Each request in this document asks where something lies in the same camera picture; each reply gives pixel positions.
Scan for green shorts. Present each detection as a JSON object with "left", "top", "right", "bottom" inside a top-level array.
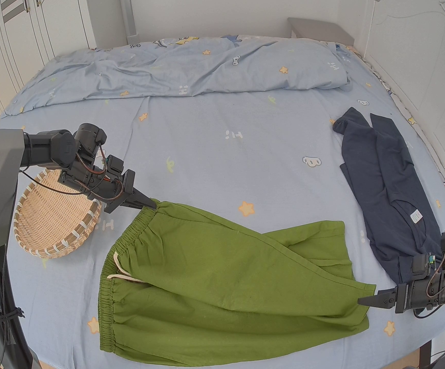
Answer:
[{"left": 98, "top": 201, "right": 377, "bottom": 368}]

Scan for bed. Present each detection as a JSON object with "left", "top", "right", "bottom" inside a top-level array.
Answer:
[{"left": 0, "top": 0, "right": 445, "bottom": 369}]

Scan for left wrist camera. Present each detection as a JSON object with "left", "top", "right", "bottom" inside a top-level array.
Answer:
[{"left": 104, "top": 154, "right": 125, "bottom": 176}]

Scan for pale blue quilt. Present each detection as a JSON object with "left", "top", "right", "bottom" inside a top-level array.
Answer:
[{"left": 4, "top": 33, "right": 355, "bottom": 118}]

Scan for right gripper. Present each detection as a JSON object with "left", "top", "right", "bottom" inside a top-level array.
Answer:
[{"left": 357, "top": 269, "right": 445, "bottom": 314}]

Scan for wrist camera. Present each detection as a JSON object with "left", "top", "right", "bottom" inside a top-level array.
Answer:
[
  {"left": 104, "top": 154, "right": 125, "bottom": 176},
  {"left": 411, "top": 255, "right": 436, "bottom": 280}
]

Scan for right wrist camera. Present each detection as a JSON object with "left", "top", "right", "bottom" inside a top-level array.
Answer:
[{"left": 411, "top": 255, "right": 436, "bottom": 280}]

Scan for grey bedside table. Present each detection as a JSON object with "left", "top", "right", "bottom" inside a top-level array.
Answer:
[{"left": 287, "top": 17, "right": 355, "bottom": 45}]

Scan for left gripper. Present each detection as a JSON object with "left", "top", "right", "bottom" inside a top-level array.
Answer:
[{"left": 58, "top": 164, "right": 158, "bottom": 214}]

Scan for white wardrobe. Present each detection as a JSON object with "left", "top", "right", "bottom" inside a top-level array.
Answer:
[{"left": 0, "top": 0, "right": 96, "bottom": 122}]

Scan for round woven basket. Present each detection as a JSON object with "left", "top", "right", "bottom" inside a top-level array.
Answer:
[{"left": 14, "top": 168, "right": 102, "bottom": 259}]

